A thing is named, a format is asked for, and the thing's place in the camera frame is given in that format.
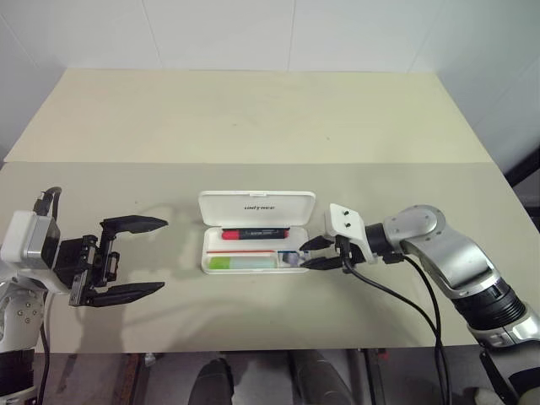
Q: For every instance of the small red bracket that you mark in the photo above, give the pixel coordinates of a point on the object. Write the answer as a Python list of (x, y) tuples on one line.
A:
[(384, 355)]

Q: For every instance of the metal table leg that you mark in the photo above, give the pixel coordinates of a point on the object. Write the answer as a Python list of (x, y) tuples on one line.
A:
[(365, 379)]

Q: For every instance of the dark table frame bar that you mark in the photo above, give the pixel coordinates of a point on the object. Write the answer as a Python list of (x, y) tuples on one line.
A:
[(131, 379)]

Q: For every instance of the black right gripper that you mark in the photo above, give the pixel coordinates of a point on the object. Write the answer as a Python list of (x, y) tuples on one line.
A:
[(350, 253)]

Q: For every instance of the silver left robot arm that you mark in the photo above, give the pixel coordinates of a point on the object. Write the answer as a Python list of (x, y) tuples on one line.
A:
[(21, 320)]

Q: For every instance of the green and clear plastic tube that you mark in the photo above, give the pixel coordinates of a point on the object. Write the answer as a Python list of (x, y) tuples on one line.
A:
[(240, 263)]

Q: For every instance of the white hard pencil case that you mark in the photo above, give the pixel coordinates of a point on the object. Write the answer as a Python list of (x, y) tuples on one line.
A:
[(257, 206)]

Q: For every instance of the dark grey cylinder shape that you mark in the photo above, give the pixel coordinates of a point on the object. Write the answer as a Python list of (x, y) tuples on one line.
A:
[(318, 379)]

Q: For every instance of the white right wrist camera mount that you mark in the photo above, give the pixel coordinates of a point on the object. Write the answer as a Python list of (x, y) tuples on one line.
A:
[(343, 219)]

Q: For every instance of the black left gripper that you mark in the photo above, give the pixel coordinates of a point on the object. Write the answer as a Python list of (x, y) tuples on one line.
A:
[(86, 261)]

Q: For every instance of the black marker with red caps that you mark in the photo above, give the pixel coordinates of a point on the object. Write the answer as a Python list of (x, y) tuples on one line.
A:
[(257, 234)]

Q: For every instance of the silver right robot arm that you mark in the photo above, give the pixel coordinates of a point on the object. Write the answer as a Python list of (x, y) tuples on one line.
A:
[(447, 253)]

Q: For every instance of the black frame beside table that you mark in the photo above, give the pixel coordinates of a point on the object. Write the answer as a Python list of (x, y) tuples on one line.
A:
[(525, 185)]

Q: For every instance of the small grey caster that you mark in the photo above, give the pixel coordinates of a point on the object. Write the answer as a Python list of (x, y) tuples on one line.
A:
[(149, 358)]

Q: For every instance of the dark rounded shape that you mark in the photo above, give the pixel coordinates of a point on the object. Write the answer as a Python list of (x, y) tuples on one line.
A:
[(216, 381)]

